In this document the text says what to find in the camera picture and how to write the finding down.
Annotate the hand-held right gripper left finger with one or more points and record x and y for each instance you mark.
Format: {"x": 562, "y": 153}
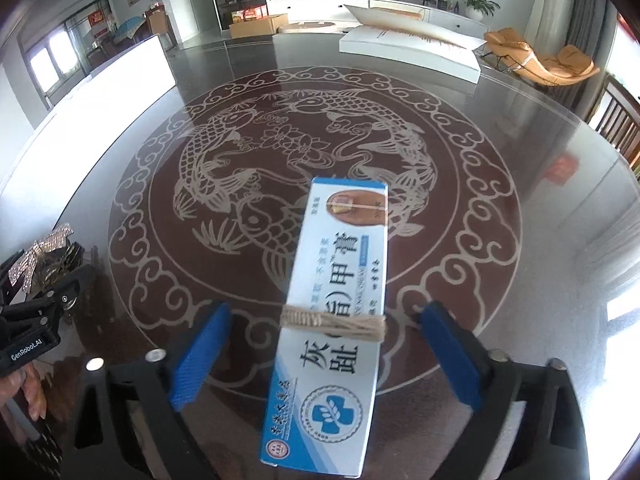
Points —
{"x": 200, "y": 355}

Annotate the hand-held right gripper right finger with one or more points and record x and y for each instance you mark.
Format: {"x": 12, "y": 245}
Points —
{"x": 450, "y": 355}

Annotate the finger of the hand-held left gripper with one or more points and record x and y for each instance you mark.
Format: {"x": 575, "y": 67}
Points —
{"x": 70, "y": 285}
{"x": 7, "y": 282}

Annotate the silver glitter bow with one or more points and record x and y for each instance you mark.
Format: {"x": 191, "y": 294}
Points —
{"x": 45, "y": 247}

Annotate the white and blue ointment box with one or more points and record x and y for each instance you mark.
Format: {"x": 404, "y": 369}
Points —
{"x": 330, "y": 360}

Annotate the person's left hand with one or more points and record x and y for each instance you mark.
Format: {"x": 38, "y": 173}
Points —
{"x": 27, "y": 390}

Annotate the black dotted cloth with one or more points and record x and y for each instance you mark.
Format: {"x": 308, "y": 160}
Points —
{"x": 40, "y": 452}

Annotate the white partition board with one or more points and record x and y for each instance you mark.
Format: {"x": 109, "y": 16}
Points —
{"x": 75, "y": 110}

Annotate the blue lace cover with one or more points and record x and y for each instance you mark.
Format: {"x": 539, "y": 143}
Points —
{"x": 127, "y": 30}

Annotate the red door sign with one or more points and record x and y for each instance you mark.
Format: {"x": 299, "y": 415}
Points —
{"x": 98, "y": 17}

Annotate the wooden dining chair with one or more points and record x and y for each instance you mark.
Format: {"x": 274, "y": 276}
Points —
{"x": 160, "y": 22}

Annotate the large white flat box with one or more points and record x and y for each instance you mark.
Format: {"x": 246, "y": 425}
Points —
{"x": 410, "y": 52}

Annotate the orange lounge chair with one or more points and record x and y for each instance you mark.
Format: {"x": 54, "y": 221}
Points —
{"x": 545, "y": 62}

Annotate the cardboard box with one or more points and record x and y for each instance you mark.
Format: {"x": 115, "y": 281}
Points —
{"x": 257, "y": 26}

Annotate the red snack box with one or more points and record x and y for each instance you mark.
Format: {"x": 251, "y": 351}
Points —
{"x": 250, "y": 11}

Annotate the grey curtain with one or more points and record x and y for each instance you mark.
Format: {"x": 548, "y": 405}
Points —
{"x": 585, "y": 45}

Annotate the round wooden low table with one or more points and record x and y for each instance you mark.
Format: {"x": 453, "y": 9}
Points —
{"x": 305, "y": 26}

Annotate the large potted green plant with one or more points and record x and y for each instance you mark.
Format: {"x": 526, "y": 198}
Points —
{"x": 477, "y": 0}

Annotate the white television cabinet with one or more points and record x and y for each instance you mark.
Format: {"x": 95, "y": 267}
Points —
{"x": 320, "y": 7}

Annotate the covered standing air conditioner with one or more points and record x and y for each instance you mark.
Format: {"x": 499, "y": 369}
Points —
{"x": 552, "y": 0}

